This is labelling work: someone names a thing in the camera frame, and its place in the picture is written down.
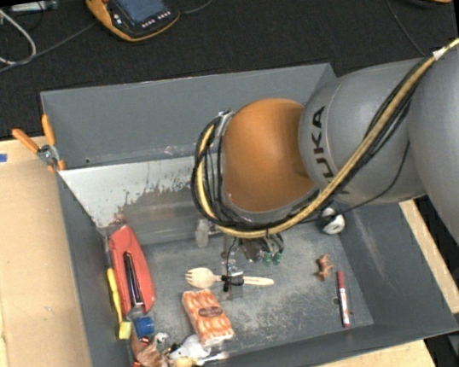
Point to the beige ball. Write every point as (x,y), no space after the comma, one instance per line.
(183,365)

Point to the orange snack packet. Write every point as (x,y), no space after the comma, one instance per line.
(207,318)

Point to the pale wooden spork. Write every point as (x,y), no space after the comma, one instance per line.
(201,278)

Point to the grey metal bin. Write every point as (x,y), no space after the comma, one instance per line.
(275,309)

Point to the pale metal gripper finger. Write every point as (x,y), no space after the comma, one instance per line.
(237,287)
(229,260)

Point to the red flat case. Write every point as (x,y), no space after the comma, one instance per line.
(136,262)

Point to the white toy animal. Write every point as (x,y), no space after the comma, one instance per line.
(191,347)

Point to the red marker pen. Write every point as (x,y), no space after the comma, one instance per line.
(343,298)

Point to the blue cup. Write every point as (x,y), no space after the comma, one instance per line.
(144,326)

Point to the clear glass bottle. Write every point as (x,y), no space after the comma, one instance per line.
(203,234)

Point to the small brown toy animal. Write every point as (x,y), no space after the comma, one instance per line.
(324,268)

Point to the brown toy horse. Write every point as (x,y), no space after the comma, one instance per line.
(151,359)

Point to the brown cardboard board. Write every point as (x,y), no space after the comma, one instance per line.
(32,274)

